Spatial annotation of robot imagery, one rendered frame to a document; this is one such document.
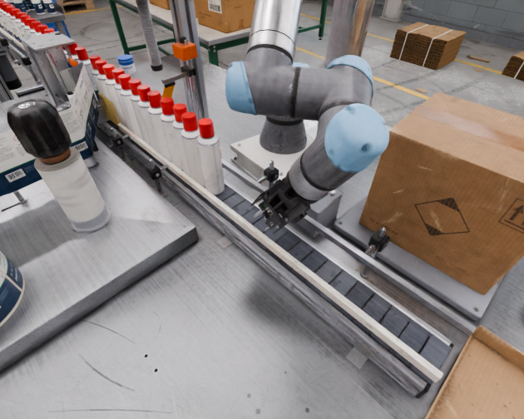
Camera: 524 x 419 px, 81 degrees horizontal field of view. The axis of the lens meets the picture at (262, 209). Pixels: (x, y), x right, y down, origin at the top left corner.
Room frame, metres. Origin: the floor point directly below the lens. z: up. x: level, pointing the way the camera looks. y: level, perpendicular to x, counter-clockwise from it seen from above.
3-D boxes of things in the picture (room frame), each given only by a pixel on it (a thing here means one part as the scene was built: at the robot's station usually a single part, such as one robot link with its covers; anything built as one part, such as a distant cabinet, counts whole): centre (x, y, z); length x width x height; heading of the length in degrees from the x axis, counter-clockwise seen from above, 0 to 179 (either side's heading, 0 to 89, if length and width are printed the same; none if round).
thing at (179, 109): (0.70, 0.20, 0.98); 0.05 x 0.05 x 0.20
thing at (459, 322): (0.59, 0.04, 0.95); 1.07 x 0.01 x 0.01; 44
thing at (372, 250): (0.37, -0.22, 0.91); 0.07 x 0.03 x 0.16; 134
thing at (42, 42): (1.01, 0.64, 1.14); 0.14 x 0.11 x 0.01; 44
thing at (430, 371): (0.54, 0.10, 0.90); 1.07 x 0.01 x 0.02; 44
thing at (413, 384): (0.77, 0.27, 0.85); 1.65 x 0.11 x 0.05; 44
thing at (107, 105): (0.96, 0.51, 0.94); 0.10 x 0.01 x 0.09; 44
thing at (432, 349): (0.77, 0.27, 0.86); 1.65 x 0.08 x 0.04; 44
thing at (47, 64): (1.01, 0.63, 1.01); 0.14 x 0.13 x 0.26; 44
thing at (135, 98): (0.85, 0.35, 0.98); 0.05 x 0.05 x 0.20
